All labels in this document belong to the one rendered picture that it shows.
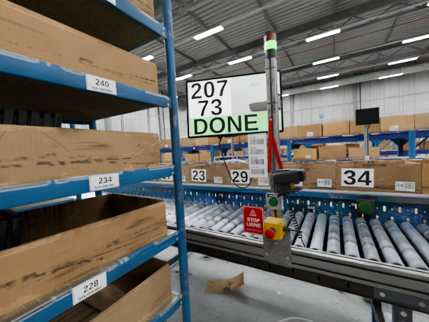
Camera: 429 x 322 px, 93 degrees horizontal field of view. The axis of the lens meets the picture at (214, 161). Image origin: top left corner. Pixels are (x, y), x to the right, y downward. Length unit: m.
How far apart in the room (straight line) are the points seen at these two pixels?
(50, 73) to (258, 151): 0.73
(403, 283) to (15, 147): 1.11
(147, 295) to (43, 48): 0.61
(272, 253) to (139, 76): 0.86
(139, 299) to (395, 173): 1.37
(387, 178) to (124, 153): 1.37
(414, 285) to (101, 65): 1.12
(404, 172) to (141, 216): 1.36
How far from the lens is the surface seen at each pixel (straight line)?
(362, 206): 1.44
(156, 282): 0.70
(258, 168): 0.92
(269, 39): 1.00
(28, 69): 0.46
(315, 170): 1.48
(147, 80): 0.63
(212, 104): 1.07
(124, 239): 0.57
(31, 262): 0.50
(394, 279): 1.00
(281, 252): 1.00
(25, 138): 0.47
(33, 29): 0.53
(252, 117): 1.03
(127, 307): 0.65
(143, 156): 0.59
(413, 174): 1.52
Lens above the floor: 1.18
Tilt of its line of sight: 3 degrees down
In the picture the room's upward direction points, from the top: 3 degrees counter-clockwise
